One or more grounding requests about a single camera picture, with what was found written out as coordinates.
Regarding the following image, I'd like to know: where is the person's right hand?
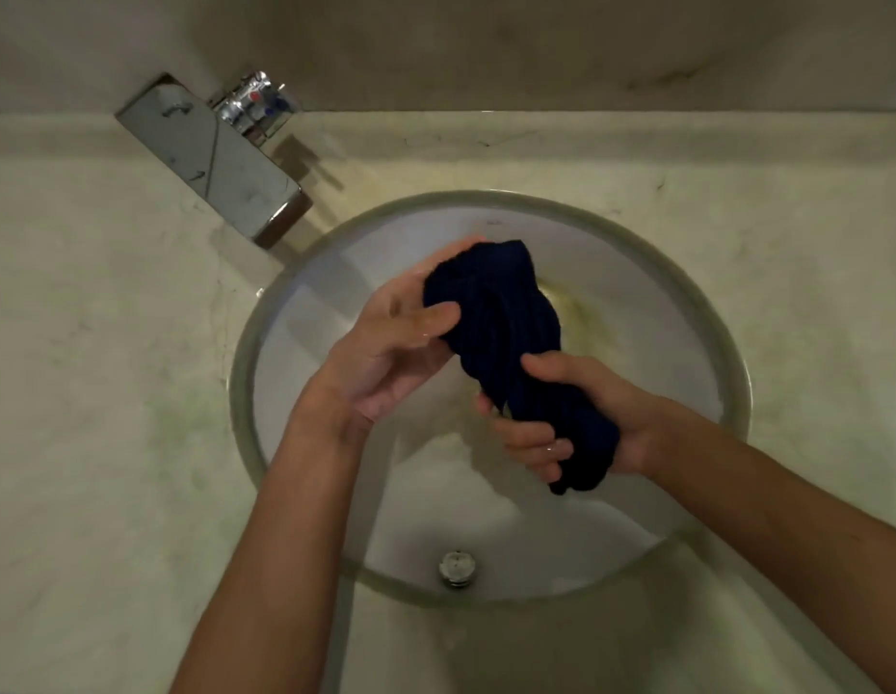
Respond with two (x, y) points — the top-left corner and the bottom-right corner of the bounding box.
(475, 351), (659, 488)

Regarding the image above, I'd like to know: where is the person's left hand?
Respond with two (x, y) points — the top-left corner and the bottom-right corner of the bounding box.
(295, 237), (488, 437)

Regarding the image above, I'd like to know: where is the dark blue cloth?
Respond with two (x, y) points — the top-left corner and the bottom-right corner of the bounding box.
(422, 240), (623, 497)

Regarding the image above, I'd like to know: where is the person's right forearm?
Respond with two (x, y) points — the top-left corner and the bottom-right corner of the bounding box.
(636, 396), (896, 694)

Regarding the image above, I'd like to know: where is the person's left forearm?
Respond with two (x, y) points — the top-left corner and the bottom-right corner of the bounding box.
(170, 399), (374, 694)

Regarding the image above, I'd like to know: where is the round white sink basin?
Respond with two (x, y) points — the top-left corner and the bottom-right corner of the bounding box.
(229, 189), (752, 612)

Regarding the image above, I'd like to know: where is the round chrome overflow cap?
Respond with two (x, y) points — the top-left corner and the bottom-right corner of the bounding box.
(438, 549), (478, 590)

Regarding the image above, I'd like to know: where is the chrome faucet spout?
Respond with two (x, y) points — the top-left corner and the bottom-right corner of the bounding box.
(114, 72), (313, 251)

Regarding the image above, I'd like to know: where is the chrome faucet handle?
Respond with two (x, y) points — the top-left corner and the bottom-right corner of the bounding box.
(211, 70), (303, 147)

